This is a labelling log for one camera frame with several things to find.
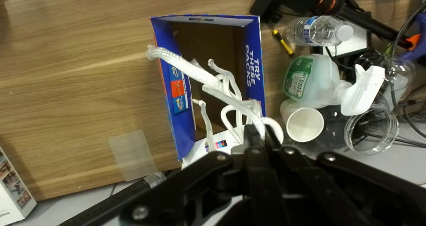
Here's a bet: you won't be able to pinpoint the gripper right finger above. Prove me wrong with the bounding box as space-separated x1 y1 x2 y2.
265 125 426 226

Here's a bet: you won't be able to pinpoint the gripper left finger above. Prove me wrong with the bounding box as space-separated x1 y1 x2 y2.
120 125 291 226

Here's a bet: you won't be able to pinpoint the thick white braided rope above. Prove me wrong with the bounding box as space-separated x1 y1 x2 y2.
146 45 284 144

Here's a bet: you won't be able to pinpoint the blue cardboard box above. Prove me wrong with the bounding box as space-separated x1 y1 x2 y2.
150 14 267 169

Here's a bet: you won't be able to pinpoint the white flat box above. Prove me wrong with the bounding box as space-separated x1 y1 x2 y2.
328 22 372 57

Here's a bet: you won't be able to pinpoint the clear tape patch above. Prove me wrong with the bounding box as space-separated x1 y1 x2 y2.
108 130 158 181

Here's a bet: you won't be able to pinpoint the clear plastic jar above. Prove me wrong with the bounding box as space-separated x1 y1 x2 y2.
344 105 400 155

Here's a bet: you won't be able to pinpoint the black perforated bar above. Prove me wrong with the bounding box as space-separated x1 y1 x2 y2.
58 178 158 226

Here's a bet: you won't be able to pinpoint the white paper cup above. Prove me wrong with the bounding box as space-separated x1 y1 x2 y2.
280 99 325 142

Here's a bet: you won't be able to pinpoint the plastic jug with green label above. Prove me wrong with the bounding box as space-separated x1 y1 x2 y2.
283 54 386 116

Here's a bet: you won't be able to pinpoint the clear plastic container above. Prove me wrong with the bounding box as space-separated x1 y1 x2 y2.
379 56 416 91

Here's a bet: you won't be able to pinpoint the blue orange glue gun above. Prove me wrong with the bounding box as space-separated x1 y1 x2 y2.
399 13 426 63

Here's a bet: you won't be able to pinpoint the yellow black screwdriver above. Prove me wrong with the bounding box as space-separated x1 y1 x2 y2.
266 23 295 57

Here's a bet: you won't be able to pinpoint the clear plastic water bottle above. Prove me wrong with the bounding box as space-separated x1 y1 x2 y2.
286 16 354 47

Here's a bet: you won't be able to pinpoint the black tool with orange coil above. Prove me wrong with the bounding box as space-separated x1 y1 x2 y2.
313 0 413 49

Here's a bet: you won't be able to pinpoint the white printed carton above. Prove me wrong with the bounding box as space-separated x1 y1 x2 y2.
0 146 38 226

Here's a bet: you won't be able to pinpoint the black cable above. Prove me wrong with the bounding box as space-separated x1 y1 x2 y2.
390 2 426 140

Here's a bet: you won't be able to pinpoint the thin white rope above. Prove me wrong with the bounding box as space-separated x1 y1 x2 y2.
192 59 248 151

